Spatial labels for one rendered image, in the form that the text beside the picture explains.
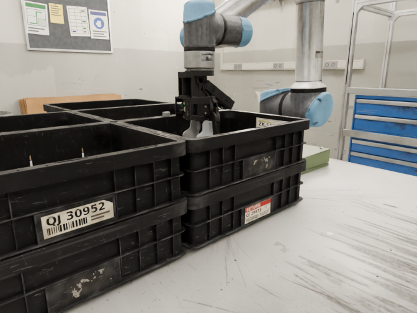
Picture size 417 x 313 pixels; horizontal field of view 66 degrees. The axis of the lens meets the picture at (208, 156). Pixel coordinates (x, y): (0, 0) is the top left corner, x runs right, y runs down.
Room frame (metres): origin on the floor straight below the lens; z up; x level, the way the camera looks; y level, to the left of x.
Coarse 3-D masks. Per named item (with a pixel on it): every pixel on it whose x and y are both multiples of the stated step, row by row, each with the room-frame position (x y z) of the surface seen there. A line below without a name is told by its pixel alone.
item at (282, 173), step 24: (288, 168) 0.75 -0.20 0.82; (216, 192) 0.59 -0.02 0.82; (240, 192) 0.64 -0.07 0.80; (264, 192) 0.71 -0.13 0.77; (288, 192) 0.77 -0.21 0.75; (192, 216) 0.57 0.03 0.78; (216, 216) 0.60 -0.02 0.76; (240, 216) 0.65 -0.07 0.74; (264, 216) 0.70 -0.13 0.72; (192, 240) 0.57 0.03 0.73
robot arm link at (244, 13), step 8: (232, 0) 1.03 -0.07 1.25; (240, 0) 1.03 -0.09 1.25; (248, 0) 1.05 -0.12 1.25; (256, 0) 1.07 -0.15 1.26; (264, 0) 1.10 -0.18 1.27; (272, 0) 1.13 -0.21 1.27; (216, 8) 1.01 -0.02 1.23; (224, 8) 1.00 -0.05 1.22; (232, 8) 1.01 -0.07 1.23; (240, 8) 1.02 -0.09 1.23; (248, 8) 1.05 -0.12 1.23; (256, 8) 1.08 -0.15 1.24; (240, 16) 1.03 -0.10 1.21
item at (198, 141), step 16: (240, 112) 0.98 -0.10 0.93; (256, 112) 0.95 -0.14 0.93; (144, 128) 0.68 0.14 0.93; (256, 128) 0.68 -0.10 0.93; (272, 128) 0.70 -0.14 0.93; (288, 128) 0.74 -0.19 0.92; (304, 128) 0.79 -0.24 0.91; (192, 144) 0.55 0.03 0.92; (208, 144) 0.57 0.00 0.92; (224, 144) 0.60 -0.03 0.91
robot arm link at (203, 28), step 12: (192, 0) 0.78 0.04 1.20; (204, 0) 0.78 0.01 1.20; (192, 12) 0.77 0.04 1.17; (204, 12) 0.77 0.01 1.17; (216, 12) 0.82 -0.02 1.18; (192, 24) 0.77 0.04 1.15; (204, 24) 0.77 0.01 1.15; (216, 24) 0.79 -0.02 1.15; (192, 36) 0.77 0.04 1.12; (204, 36) 0.77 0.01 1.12; (216, 36) 0.80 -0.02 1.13; (192, 48) 0.77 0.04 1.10; (204, 48) 0.77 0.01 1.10
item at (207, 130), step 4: (204, 120) 0.79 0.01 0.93; (204, 124) 0.78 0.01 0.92; (208, 124) 0.79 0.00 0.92; (204, 128) 0.78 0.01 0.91; (208, 128) 0.78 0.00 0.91; (200, 132) 0.77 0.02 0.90; (204, 132) 0.78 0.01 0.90; (208, 132) 0.78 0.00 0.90; (212, 132) 0.78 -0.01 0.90; (200, 136) 0.77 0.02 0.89; (204, 136) 0.77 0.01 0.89
